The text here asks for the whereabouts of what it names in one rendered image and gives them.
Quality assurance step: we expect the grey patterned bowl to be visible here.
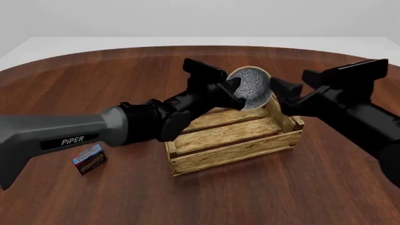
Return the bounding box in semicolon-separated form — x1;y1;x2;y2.
225;66;273;111

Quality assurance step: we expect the wooden slat tray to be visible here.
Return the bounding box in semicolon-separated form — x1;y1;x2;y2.
164;92;305;178

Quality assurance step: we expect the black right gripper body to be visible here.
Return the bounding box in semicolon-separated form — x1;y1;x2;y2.
301;58;389;94

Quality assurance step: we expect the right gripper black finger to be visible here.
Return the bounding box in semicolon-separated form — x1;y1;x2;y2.
279;94;313;117
272;77;304;99

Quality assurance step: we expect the small printed food box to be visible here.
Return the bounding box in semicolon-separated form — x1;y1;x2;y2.
71;143;111;176

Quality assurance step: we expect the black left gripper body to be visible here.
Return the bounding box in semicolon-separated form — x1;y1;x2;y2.
182;57;229;109

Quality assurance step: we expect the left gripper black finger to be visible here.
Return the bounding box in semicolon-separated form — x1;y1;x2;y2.
222;77;242;98
218;92;245;111

